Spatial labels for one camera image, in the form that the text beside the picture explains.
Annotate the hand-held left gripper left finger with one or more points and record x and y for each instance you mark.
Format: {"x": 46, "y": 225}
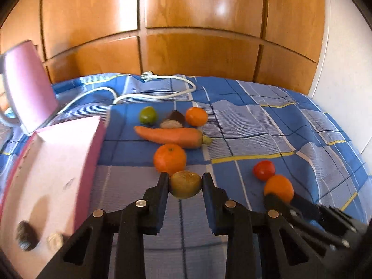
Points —
{"x": 162, "y": 197}

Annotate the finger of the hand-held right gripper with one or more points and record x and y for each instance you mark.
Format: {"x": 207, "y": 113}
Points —
{"x": 305, "y": 206}
{"x": 276, "y": 202}

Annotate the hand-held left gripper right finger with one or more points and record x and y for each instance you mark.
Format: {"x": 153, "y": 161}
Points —
{"x": 209, "y": 200}

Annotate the orange mandarin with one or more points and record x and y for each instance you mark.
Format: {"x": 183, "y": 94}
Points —
{"x": 279, "y": 187}
{"x": 196, "y": 116}
{"x": 170, "y": 158}

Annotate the brown kiwi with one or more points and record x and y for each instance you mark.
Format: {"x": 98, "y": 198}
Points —
{"x": 186, "y": 184}

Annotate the red tomato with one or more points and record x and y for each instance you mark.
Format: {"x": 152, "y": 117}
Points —
{"x": 264, "y": 170}

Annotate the orange carrot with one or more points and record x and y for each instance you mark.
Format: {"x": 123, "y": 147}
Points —
{"x": 171, "y": 136}

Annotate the green tomato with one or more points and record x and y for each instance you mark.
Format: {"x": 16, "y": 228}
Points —
{"x": 147, "y": 115}

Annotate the pink tray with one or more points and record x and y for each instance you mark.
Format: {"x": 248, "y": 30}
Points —
{"x": 58, "y": 165}

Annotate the white power plug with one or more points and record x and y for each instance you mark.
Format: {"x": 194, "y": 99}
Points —
{"x": 148, "y": 76}

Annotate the wooden wardrobe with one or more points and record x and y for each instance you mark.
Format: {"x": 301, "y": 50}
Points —
{"x": 174, "y": 35}

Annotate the pink electric kettle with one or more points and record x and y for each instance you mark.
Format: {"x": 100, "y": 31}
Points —
{"x": 27, "y": 87}

